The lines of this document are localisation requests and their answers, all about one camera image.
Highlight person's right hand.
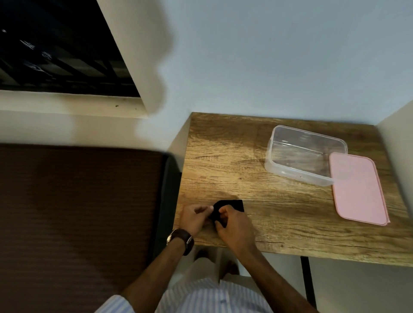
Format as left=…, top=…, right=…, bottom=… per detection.
left=214, top=205, right=257, bottom=255

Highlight person's left hand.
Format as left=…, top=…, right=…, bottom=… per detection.
left=179, top=204, right=214, bottom=237

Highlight black cloth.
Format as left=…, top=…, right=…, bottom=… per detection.
left=209, top=199, right=245, bottom=227

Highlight person's right forearm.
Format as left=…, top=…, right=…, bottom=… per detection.
left=237, top=247, right=318, bottom=313

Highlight person's left forearm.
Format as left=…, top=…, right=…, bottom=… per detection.
left=121, top=237, right=189, bottom=313

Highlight brown leather wristwatch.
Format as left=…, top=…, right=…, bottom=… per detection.
left=166, top=228, right=195, bottom=256

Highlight person's light trousers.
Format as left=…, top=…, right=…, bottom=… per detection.
left=181, top=248, right=246, bottom=286

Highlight striped shirt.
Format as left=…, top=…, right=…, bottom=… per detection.
left=94, top=279, right=275, bottom=313

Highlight clear plastic container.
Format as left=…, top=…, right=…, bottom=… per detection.
left=265, top=125, right=348, bottom=187

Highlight black table leg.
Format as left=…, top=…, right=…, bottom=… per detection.
left=300, top=256, right=317, bottom=308

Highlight brown bed mattress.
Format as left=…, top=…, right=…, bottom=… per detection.
left=0, top=143, right=181, bottom=313

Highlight pink container lid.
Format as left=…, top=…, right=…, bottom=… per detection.
left=329, top=152, right=390, bottom=226

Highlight dark window with bars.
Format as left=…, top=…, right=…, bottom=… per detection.
left=0, top=0, right=141, bottom=98

